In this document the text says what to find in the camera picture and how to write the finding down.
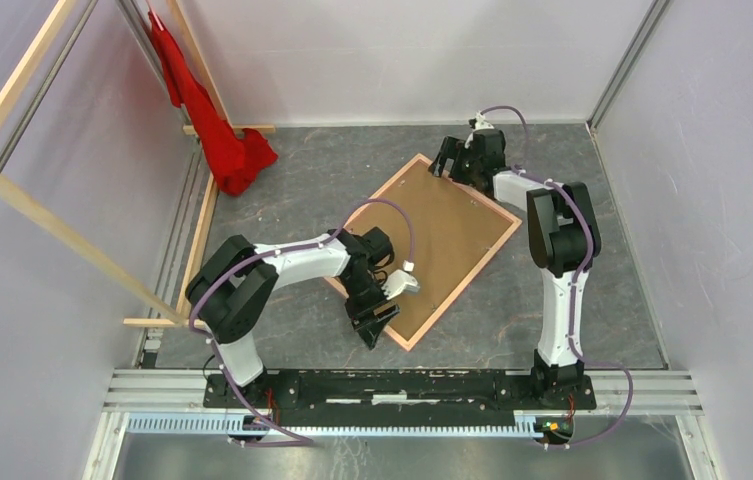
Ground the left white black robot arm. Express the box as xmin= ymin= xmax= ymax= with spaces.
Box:
xmin=184 ymin=227 xmax=400 ymax=408

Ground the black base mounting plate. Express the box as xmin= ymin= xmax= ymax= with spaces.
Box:
xmin=203 ymin=369 xmax=597 ymax=427

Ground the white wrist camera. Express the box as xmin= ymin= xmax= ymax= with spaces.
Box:
xmin=382 ymin=260 xmax=421 ymax=300
xmin=464 ymin=111 xmax=494 ymax=149

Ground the brown cardboard backing board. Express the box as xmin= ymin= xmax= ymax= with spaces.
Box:
xmin=332 ymin=162 xmax=515 ymax=344

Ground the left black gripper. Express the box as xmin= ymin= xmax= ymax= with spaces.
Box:
xmin=339 ymin=271 xmax=400 ymax=349

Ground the red cloth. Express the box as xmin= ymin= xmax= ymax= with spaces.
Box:
xmin=148 ymin=10 xmax=278 ymax=196

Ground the purple cable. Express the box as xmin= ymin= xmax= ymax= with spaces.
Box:
xmin=478 ymin=105 xmax=636 ymax=450
xmin=188 ymin=197 xmax=418 ymax=448

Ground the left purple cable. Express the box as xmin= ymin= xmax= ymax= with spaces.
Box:
xmin=188 ymin=197 xmax=418 ymax=448

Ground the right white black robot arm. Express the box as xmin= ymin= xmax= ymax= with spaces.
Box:
xmin=429 ymin=127 xmax=601 ymax=408

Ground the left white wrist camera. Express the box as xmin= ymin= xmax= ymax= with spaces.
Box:
xmin=382 ymin=260 xmax=421 ymax=300

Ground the wooden rack frame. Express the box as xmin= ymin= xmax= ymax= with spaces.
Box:
xmin=0 ymin=0 xmax=277 ymax=331

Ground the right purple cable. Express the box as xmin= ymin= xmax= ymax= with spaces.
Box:
xmin=478 ymin=105 xmax=636 ymax=450

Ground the white slotted cable duct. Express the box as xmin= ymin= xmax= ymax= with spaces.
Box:
xmin=125 ymin=413 xmax=543 ymax=439

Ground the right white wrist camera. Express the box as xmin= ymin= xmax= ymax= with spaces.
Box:
xmin=464 ymin=111 xmax=494 ymax=149

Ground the pink wooden picture frame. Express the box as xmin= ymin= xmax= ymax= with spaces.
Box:
xmin=322 ymin=152 xmax=524 ymax=353

